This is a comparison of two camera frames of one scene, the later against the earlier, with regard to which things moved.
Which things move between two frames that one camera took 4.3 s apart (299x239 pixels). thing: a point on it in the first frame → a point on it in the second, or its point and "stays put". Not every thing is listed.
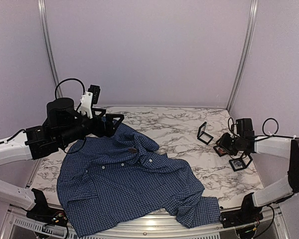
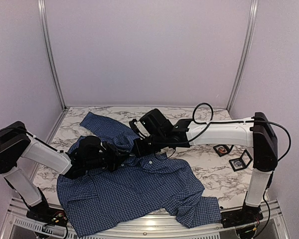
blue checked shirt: [119, 179] stays put
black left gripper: [101, 125] → [112, 158]
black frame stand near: [237, 164] stays put
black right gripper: [223, 142] → [140, 151]
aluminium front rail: [275, 225] stays put
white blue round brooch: [238, 164] stays put
